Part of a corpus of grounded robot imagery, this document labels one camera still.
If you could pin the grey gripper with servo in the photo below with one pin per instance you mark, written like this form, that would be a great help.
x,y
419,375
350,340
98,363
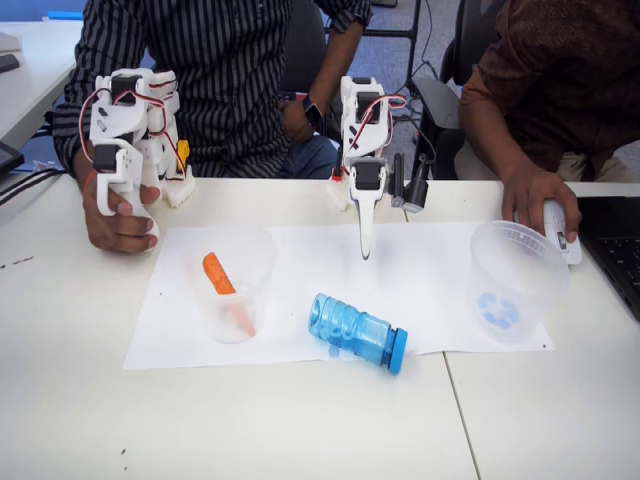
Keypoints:
x,y
365,196

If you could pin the blue plastic bottle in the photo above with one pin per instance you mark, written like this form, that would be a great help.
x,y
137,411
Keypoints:
x,y
350,330

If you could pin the white computer mouse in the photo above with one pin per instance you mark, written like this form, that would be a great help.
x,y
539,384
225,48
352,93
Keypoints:
x,y
552,220

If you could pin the white leader robot arm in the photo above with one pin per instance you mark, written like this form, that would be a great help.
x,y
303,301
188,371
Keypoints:
x,y
120,110

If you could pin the white follower robot arm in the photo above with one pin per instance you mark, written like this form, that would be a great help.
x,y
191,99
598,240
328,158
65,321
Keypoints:
x,y
372,142

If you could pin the bare left forearm of striped-shirt person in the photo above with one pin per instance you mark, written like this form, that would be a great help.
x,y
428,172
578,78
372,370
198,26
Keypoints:
x,y
335,65

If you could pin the right forearm in striped sleeve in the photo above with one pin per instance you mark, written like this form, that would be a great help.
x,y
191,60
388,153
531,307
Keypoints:
x,y
67,145

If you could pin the bare forearm of brown-shirt person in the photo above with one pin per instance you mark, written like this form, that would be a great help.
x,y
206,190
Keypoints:
x,y
495,135

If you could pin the orange carrot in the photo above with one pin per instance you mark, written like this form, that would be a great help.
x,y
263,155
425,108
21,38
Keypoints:
x,y
217,277

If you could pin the left hand of striped-shirt person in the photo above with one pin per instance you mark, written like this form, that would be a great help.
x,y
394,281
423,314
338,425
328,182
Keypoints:
x,y
295,122

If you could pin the hand of brown-shirt person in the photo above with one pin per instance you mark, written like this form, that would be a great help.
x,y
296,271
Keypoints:
x,y
535,192

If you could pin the right hand of striped-shirt person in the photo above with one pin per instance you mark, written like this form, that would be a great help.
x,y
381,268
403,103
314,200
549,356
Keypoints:
x,y
115,235

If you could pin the black gripper webcam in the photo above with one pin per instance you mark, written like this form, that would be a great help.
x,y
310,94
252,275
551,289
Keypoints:
x,y
415,192

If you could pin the white paper sheet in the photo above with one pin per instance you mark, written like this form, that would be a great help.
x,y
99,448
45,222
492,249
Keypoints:
x,y
300,265

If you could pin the smartwatch with grey band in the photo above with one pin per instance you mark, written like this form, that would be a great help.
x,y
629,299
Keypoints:
x,y
312,112

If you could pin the clear plastic cup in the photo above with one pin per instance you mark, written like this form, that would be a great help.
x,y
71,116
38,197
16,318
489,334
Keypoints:
x,y
235,330

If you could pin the clear plastic deli container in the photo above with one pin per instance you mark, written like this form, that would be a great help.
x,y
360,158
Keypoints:
x,y
505,320

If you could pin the yellow table clamp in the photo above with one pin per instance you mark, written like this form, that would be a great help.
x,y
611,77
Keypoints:
x,y
184,155

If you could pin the person in striped shirt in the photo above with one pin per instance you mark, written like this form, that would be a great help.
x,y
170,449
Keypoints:
x,y
225,75

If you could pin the black laptop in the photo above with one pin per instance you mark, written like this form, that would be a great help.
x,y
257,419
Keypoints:
x,y
615,240

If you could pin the person in brown shirt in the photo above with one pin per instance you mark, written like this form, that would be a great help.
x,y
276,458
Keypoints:
x,y
560,65

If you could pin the black smartphone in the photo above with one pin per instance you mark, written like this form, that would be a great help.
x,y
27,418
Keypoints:
x,y
7,63

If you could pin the white flat box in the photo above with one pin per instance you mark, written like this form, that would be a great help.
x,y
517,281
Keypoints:
x,y
9,42

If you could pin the black desk leg frame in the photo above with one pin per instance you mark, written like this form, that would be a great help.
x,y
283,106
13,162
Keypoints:
x,y
413,45

